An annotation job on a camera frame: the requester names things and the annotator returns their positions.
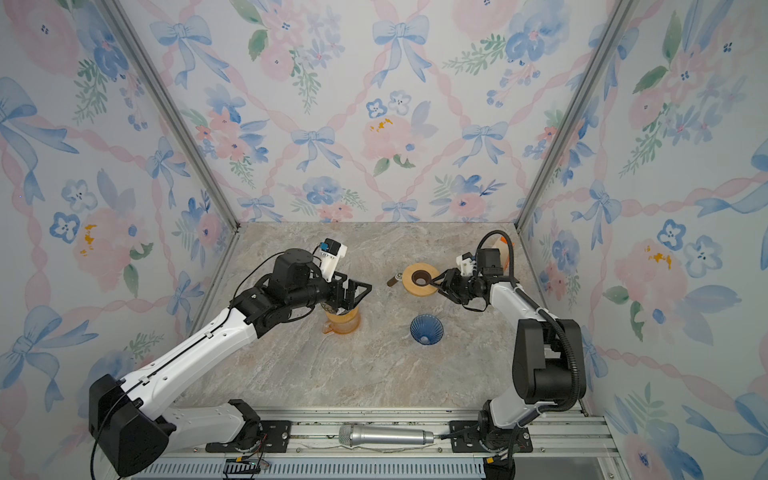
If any orange glass carafe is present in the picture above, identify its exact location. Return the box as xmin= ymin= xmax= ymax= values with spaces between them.
xmin=323 ymin=308 xmax=361 ymax=335

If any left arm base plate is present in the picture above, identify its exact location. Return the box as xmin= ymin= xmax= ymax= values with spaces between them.
xmin=205 ymin=420 xmax=292 ymax=454

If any blue glass dripper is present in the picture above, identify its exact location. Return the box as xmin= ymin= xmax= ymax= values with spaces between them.
xmin=409 ymin=314 xmax=444 ymax=346

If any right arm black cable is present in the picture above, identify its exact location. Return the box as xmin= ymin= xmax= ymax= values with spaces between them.
xmin=473 ymin=229 xmax=588 ymax=457

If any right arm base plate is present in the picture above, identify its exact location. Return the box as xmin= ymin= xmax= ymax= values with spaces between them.
xmin=441 ymin=421 xmax=533 ymax=455

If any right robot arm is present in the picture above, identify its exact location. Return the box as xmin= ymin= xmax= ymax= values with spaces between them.
xmin=430 ymin=248 xmax=587 ymax=449

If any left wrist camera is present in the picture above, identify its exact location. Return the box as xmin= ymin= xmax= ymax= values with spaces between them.
xmin=272 ymin=238 xmax=349 ymax=283

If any white paper coffee filter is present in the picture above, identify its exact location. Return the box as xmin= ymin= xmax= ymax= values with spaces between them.
xmin=322 ymin=303 xmax=349 ymax=316

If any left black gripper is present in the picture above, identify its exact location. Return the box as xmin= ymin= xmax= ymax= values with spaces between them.
xmin=289 ymin=270 xmax=372 ymax=314

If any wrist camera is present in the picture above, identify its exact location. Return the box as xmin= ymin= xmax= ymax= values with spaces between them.
xmin=456 ymin=252 xmax=477 ymax=277
xmin=272 ymin=238 xmax=349 ymax=283

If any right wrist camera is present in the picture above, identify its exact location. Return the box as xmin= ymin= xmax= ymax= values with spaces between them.
xmin=456 ymin=252 xmax=477 ymax=277

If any silver microphone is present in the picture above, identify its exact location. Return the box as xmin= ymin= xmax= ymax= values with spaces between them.
xmin=338 ymin=424 xmax=435 ymax=447

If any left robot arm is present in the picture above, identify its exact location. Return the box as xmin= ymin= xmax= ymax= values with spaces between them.
xmin=88 ymin=273 xmax=372 ymax=477

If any large wooden dripper ring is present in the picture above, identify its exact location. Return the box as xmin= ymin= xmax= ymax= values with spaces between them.
xmin=401 ymin=262 xmax=441 ymax=298

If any coffee filter pack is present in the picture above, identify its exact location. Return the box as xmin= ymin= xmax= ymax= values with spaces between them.
xmin=494 ymin=237 xmax=514 ymax=273

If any aluminium front rail frame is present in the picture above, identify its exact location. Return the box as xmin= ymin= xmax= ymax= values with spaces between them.
xmin=135 ymin=408 xmax=629 ymax=479

